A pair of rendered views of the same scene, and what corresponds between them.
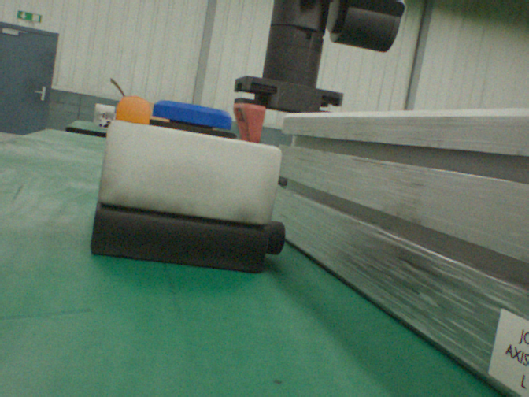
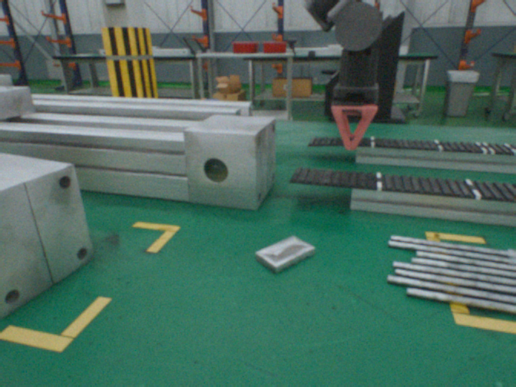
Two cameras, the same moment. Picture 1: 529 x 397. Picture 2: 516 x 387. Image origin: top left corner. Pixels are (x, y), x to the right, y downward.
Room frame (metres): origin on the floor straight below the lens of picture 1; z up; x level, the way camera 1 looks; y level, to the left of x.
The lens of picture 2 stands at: (0.81, -0.60, 0.97)
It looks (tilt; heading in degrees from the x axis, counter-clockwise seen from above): 23 degrees down; 120
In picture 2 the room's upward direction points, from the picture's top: 1 degrees counter-clockwise
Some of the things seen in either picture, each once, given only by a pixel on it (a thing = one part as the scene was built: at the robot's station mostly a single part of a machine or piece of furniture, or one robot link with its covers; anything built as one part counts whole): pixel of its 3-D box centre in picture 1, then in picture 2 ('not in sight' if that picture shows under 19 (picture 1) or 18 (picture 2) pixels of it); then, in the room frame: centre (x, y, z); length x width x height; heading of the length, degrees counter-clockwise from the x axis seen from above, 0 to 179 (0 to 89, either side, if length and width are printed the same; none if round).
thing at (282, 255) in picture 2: not in sight; (285, 253); (0.69, -0.34, 0.78); 0.05 x 0.03 x 0.01; 69
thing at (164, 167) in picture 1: (197, 189); not in sight; (0.32, 0.03, 0.81); 0.10 x 0.08 x 0.06; 104
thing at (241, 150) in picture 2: not in sight; (236, 156); (0.55, -0.22, 0.83); 0.12 x 0.09 x 0.10; 104
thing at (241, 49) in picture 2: not in sight; (243, 91); (-1.23, 2.59, 0.50); 1.03 x 0.55 x 1.01; 28
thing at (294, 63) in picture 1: (291, 68); (358, 73); (0.65, -0.01, 0.92); 0.10 x 0.07 x 0.07; 104
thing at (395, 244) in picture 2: not in sight; (448, 252); (0.82, -0.26, 0.78); 0.11 x 0.01 x 0.01; 10
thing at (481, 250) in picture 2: not in sight; (449, 246); (0.82, -0.25, 0.78); 0.11 x 0.01 x 0.01; 10
